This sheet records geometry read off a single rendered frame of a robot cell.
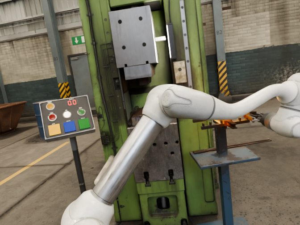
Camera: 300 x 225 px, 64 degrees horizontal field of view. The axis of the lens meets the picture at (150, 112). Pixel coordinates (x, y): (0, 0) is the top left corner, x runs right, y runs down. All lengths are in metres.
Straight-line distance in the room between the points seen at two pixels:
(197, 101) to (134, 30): 1.07
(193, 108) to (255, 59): 7.06
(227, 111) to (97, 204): 0.61
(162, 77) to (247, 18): 5.86
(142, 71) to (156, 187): 0.90
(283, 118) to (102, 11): 1.48
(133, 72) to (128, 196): 1.10
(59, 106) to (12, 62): 8.32
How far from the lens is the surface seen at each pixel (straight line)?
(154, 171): 1.91
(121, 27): 1.85
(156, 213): 2.15
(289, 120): 1.22
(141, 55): 1.81
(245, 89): 7.88
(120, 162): 0.98
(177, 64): 1.92
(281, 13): 8.12
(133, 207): 2.32
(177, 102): 0.84
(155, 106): 0.97
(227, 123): 1.56
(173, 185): 1.97
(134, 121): 1.86
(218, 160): 1.69
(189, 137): 2.03
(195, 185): 2.20
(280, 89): 1.17
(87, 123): 1.78
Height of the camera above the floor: 1.33
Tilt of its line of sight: 10 degrees down
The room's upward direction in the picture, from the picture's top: 8 degrees counter-clockwise
